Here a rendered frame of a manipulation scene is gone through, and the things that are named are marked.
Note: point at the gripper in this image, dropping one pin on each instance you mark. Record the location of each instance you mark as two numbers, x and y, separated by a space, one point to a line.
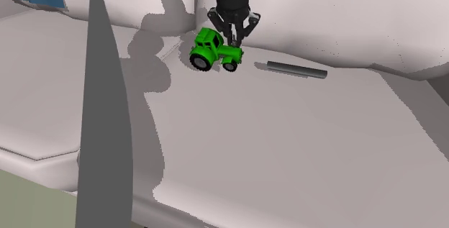
231 1

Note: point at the green toy tractor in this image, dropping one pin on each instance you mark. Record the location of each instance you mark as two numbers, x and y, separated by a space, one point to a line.
214 50

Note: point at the grey cylinder rod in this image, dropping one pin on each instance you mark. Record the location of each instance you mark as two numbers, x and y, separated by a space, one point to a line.
298 70

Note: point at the pale grey sofa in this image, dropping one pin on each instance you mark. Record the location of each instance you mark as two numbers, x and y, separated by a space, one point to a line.
280 132

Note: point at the grey tapering pointed shape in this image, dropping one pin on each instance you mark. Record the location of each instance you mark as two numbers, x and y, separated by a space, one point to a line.
105 122

